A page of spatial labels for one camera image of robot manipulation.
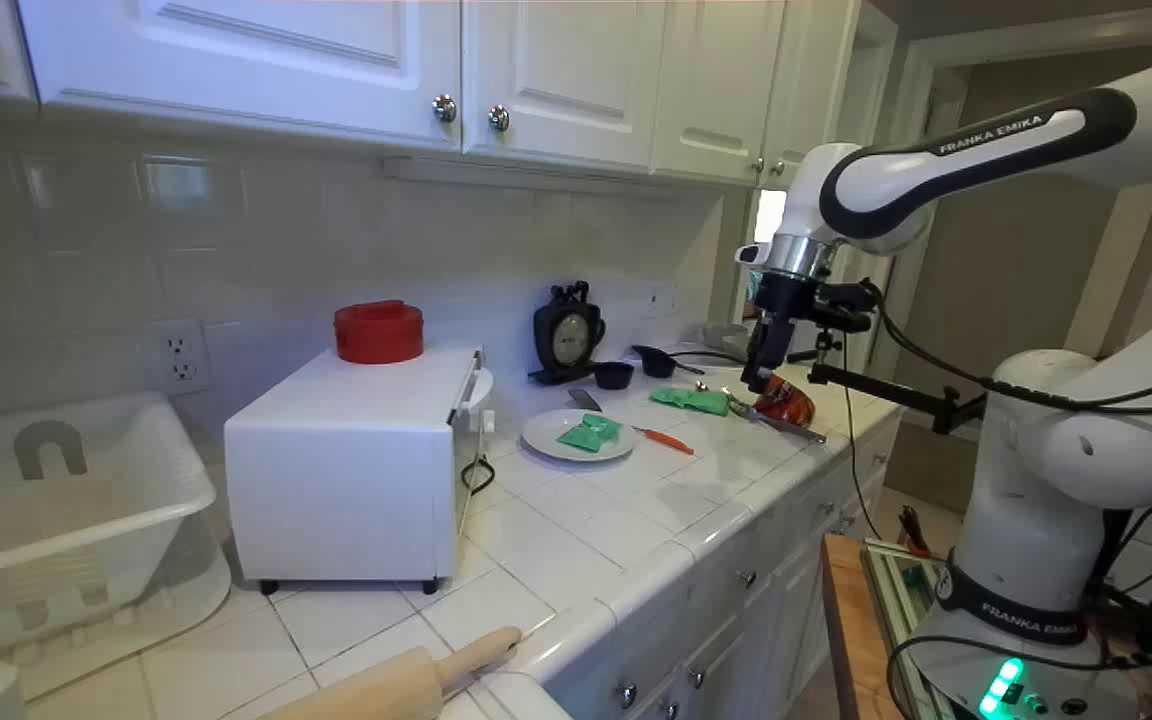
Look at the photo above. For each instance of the white cabinet door wide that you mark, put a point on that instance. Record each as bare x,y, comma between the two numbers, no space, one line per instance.
243,52

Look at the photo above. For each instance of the black camera on stand arm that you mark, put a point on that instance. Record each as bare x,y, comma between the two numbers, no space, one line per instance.
902,397

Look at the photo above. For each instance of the white corner cabinet door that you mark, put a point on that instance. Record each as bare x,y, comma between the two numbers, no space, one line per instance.
722,80

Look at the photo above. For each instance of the green flat packet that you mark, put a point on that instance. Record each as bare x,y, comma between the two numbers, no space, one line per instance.
691,397

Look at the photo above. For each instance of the white wall outlet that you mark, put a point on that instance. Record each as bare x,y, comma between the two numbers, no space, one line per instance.
181,355

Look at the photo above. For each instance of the wooden rolling pin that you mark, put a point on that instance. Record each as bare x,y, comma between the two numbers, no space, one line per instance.
403,685

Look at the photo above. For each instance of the white cabinet door narrow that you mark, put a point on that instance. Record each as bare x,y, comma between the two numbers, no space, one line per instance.
561,65

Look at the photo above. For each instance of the white round plate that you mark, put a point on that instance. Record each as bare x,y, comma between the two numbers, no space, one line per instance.
542,438

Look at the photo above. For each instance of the red round container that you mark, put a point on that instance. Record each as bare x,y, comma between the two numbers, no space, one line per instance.
378,333

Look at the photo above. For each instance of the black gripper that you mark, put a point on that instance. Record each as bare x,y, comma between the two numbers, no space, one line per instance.
776,303

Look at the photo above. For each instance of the green item on plate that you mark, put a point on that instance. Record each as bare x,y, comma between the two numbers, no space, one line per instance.
590,432

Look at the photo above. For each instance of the white toaster oven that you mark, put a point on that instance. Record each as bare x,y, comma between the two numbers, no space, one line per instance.
339,480

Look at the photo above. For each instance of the white base cabinet with drawers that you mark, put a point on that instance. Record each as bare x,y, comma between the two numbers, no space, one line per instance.
736,626

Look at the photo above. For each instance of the small black measuring cup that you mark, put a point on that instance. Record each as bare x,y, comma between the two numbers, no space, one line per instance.
615,373

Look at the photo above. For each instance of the black decorative clock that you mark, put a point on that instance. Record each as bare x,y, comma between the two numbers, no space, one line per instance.
566,333

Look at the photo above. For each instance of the grey spatula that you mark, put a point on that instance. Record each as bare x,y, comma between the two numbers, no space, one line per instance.
587,397

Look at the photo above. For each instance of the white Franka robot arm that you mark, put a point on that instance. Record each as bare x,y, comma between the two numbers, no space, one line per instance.
1040,453

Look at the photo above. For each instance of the white plastic dish rack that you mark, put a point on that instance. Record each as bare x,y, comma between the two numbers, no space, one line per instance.
69,533

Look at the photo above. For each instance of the red snack bag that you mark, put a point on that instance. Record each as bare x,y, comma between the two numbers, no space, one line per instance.
784,401

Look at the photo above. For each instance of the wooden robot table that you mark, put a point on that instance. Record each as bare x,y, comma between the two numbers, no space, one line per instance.
858,642

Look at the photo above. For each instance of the green metal rail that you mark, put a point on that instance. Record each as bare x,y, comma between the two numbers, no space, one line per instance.
896,586

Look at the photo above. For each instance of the chrome cabinet knob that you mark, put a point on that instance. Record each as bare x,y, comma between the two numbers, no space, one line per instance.
446,105
497,117

